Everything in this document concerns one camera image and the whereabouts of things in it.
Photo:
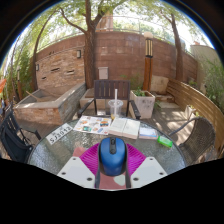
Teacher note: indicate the thin leaning tree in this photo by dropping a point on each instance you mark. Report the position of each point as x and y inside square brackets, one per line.
[35, 66]

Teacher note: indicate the black metal chair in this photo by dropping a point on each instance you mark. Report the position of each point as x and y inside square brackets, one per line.
[13, 140]

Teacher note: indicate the small green box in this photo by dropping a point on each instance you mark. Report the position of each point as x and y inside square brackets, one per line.
[165, 141]

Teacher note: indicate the wooden slat fence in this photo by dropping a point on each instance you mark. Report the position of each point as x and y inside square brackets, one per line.
[200, 101]

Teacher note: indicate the blue computer mouse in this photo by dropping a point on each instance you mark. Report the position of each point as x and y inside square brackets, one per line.
[113, 156]

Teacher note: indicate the small white plant pot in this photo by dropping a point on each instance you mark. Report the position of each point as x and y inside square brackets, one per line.
[190, 113]

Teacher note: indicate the slim straight tree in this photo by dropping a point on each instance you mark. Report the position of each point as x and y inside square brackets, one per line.
[178, 56]

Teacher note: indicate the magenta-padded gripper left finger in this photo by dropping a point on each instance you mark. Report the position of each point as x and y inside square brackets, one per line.
[76, 170]

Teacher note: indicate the wooden garden lamp post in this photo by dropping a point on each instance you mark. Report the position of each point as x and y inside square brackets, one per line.
[147, 66]

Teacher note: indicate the picture sheet with colourful prints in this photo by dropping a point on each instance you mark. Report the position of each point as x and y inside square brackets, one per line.
[91, 125]

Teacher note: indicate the red floral mouse pad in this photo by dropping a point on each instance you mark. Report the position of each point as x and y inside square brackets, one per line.
[111, 182]

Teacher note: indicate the grey wall mailbox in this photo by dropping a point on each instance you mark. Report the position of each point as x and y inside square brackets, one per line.
[103, 73]

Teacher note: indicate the white square planter with plant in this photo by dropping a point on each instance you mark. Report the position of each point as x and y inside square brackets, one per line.
[145, 105]

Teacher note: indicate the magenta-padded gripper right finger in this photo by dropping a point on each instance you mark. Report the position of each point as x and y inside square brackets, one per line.
[148, 170]

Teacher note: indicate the dark wooden slatted chair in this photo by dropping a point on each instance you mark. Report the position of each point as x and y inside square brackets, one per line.
[105, 89]

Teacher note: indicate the clear plastic cup with straw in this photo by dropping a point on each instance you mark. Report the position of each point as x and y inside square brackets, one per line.
[115, 107]

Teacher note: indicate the beige stone slab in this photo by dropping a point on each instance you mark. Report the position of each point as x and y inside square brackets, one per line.
[159, 85]

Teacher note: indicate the thick forked tree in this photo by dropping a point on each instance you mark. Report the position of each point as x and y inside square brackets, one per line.
[89, 56]

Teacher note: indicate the raised stone planter bed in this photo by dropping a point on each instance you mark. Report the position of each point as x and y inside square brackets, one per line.
[43, 113]

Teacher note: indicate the closed light notebook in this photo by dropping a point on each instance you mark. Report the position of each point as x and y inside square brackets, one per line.
[147, 133]

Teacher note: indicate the black wall lamp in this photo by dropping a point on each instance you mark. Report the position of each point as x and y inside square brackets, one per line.
[78, 54]
[37, 67]

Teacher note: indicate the white licence plate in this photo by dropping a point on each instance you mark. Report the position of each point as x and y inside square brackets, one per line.
[59, 133]

